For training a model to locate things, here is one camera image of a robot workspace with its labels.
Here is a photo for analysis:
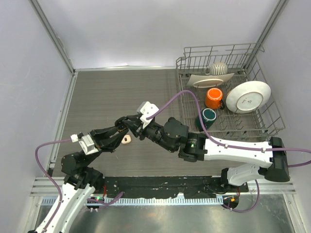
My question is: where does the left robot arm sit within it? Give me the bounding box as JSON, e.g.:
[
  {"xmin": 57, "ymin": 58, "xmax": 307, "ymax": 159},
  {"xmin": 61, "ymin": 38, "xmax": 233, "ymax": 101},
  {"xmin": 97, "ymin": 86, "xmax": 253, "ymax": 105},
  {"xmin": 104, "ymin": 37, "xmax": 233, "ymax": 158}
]
[{"xmin": 33, "ymin": 126, "xmax": 129, "ymax": 233}]

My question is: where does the white square plate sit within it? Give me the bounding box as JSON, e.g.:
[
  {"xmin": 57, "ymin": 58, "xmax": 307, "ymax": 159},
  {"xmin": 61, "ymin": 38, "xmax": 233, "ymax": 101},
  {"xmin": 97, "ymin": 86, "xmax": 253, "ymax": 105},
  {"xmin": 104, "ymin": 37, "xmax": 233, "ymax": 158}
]
[{"xmin": 186, "ymin": 73, "xmax": 234, "ymax": 88}]

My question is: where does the beige earbud charging case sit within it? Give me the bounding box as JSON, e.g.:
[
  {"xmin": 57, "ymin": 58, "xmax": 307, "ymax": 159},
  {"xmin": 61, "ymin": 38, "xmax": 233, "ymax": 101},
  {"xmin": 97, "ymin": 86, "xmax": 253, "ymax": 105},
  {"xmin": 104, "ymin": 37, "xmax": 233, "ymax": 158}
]
[{"xmin": 121, "ymin": 135, "xmax": 132, "ymax": 144}]

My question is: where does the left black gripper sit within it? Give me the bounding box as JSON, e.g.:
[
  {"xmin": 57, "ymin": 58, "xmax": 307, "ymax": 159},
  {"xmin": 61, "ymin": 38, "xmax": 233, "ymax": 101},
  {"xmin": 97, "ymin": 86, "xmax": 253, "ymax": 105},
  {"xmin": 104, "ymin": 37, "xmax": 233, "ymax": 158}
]
[{"xmin": 84, "ymin": 123, "xmax": 128, "ymax": 167}]

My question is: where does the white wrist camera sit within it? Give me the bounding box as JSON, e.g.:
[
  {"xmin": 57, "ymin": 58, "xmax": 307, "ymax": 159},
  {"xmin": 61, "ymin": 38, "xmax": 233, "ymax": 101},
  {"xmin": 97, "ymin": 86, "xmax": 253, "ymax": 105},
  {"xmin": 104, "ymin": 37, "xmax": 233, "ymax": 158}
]
[
  {"xmin": 137, "ymin": 101, "xmax": 159, "ymax": 129},
  {"xmin": 70, "ymin": 133, "xmax": 99, "ymax": 155}
]

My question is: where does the black earbud charging case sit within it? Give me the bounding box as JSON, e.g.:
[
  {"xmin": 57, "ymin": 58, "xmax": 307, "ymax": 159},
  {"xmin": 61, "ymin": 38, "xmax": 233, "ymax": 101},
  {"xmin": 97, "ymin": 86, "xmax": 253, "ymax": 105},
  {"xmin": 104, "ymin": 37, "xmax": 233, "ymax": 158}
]
[{"xmin": 115, "ymin": 116, "xmax": 127, "ymax": 132}]

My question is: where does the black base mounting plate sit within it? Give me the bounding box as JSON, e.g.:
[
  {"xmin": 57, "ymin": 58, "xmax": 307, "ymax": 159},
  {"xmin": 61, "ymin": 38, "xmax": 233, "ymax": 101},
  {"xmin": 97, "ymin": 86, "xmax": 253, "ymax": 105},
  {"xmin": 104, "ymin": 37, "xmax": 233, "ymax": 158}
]
[{"xmin": 95, "ymin": 176, "xmax": 249, "ymax": 199}]

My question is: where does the white round plate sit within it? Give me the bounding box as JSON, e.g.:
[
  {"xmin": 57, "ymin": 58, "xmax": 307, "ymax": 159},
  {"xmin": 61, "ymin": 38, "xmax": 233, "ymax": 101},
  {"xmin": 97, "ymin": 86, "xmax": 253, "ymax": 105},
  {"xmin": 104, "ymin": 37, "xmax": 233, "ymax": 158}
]
[{"xmin": 225, "ymin": 81, "xmax": 271, "ymax": 114}]

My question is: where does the striped ceramic mug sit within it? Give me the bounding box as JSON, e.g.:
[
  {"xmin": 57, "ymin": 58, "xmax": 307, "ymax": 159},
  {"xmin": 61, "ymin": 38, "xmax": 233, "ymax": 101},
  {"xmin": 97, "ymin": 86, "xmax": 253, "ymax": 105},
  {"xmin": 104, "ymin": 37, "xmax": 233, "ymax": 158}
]
[{"xmin": 205, "ymin": 62, "xmax": 228, "ymax": 76}]

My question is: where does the teal mug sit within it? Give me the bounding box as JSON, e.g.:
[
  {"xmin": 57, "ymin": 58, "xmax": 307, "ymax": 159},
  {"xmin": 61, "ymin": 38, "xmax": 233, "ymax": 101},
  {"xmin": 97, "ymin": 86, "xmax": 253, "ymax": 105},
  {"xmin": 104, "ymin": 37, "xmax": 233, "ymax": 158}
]
[{"xmin": 195, "ymin": 108, "xmax": 217, "ymax": 132}]

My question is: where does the white slotted cable duct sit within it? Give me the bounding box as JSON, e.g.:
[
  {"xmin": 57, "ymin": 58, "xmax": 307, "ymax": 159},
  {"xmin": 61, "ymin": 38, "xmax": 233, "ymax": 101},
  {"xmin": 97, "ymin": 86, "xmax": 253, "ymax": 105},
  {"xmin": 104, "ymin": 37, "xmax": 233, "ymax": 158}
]
[{"xmin": 41, "ymin": 196, "xmax": 223, "ymax": 206}]

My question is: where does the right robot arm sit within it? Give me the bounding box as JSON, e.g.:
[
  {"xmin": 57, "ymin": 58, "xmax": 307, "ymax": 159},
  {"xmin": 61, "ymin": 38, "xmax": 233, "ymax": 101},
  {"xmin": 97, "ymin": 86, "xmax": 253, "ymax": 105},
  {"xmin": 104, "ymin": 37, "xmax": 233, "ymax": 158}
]
[{"xmin": 121, "ymin": 115, "xmax": 290, "ymax": 192}]

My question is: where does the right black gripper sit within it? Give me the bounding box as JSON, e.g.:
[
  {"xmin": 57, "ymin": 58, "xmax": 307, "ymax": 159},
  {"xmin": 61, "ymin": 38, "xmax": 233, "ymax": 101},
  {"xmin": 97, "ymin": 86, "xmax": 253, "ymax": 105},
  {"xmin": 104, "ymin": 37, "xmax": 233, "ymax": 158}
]
[{"xmin": 123, "ymin": 114, "xmax": 175, "ymax": 152}]

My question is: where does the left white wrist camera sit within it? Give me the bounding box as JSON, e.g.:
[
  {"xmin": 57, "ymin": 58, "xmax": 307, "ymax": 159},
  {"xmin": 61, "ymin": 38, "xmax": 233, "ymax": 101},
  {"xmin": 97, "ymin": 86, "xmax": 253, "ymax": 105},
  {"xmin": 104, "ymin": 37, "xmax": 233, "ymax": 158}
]
[{"xmin": 70, "ymin": 133, "xmax": 99, "ymax": 155}]

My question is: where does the grey wire dish rack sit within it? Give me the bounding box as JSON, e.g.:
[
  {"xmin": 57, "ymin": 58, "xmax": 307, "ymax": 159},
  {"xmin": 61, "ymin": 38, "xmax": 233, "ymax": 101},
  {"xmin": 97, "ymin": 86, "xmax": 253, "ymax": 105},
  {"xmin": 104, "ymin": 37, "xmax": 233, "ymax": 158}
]
[{"xmin": 176, "ymin": 43, "xmax": 285, "ymax": 142}]

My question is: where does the orange mug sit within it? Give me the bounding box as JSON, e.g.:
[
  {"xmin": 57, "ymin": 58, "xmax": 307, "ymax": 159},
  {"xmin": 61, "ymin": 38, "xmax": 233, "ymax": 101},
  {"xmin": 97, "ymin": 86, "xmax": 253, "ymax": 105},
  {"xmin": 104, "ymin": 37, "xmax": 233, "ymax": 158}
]
[{"xmin": 205, "ymin": 87, "xmax": 223, "ymax": 109}]

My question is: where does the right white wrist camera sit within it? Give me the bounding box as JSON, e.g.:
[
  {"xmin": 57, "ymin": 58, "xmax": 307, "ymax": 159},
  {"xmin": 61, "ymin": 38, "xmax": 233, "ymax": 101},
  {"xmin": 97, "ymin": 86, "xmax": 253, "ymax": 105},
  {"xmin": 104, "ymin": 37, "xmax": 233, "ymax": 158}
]
[{"xmin": 137, "ymin": 101, "xmax": 159, "ymax": 129}]

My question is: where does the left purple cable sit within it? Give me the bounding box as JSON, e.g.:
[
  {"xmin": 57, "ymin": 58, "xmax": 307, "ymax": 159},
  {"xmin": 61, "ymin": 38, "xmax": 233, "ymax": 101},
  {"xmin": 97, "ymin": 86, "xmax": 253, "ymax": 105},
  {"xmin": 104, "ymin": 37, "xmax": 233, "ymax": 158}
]
[{"xmin": 35, "ymin": 138, "xmax": 73, "ymax": 231}]

